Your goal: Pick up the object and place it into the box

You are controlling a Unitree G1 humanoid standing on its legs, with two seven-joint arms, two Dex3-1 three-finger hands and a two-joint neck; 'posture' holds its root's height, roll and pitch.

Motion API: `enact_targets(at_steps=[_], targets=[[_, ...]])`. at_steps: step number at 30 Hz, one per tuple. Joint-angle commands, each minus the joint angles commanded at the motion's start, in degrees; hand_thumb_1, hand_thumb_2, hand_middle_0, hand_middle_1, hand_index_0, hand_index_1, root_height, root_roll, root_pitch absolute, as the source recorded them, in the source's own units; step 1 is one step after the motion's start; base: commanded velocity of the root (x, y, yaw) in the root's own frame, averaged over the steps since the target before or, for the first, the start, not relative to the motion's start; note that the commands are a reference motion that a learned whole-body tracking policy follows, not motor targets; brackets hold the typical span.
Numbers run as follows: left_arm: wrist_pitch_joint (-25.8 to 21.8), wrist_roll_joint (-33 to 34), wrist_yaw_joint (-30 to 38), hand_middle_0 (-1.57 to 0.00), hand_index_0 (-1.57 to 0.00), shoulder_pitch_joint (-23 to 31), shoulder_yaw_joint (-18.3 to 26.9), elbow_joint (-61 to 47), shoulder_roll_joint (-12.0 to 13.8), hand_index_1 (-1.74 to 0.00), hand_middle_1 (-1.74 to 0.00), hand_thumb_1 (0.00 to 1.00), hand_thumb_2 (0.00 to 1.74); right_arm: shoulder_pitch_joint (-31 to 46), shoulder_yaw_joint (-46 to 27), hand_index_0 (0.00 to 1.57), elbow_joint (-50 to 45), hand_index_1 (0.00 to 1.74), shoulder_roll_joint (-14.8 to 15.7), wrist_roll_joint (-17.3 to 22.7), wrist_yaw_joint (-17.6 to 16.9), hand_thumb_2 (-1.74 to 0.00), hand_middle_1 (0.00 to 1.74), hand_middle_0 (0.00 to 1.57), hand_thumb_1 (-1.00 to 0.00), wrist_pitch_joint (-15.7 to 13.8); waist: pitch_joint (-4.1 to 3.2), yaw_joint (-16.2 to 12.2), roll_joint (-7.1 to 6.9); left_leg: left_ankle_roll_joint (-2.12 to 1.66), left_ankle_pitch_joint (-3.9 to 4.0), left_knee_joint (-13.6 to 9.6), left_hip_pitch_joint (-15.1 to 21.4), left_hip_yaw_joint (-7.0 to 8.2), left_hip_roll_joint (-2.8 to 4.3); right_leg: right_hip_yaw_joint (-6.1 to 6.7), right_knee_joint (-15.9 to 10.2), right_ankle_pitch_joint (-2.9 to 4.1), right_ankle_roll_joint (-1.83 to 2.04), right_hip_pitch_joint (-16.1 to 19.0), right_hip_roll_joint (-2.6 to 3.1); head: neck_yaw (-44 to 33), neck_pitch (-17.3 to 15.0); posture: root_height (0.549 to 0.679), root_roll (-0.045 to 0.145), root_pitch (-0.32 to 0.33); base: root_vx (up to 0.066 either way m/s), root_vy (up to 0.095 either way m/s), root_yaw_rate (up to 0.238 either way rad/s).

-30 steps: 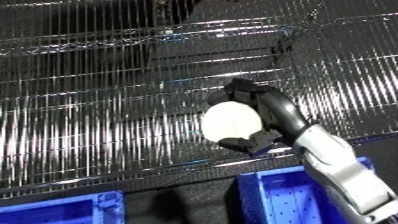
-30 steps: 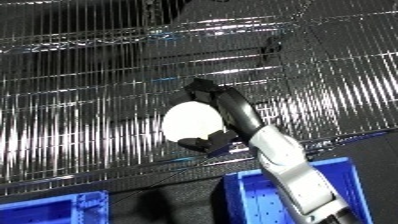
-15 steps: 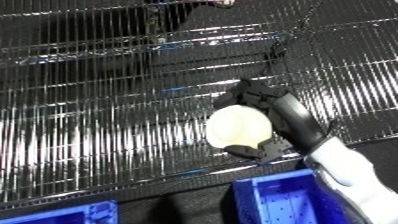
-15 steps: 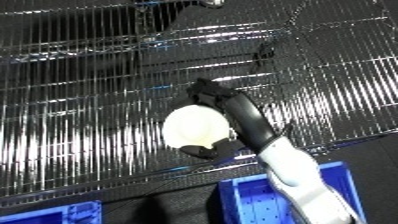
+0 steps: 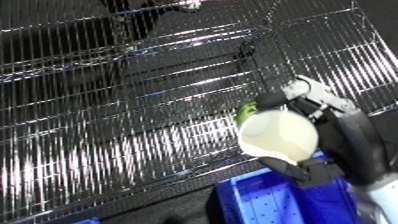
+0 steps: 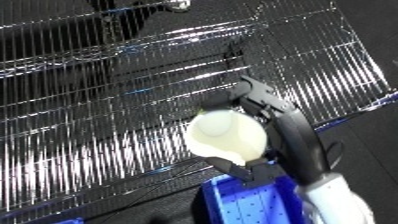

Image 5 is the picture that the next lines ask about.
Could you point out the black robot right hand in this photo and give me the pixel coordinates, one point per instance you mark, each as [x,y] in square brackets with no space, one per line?
[352,143]

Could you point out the pale robot right arm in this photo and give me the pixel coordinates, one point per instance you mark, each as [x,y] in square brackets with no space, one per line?
[379,203]

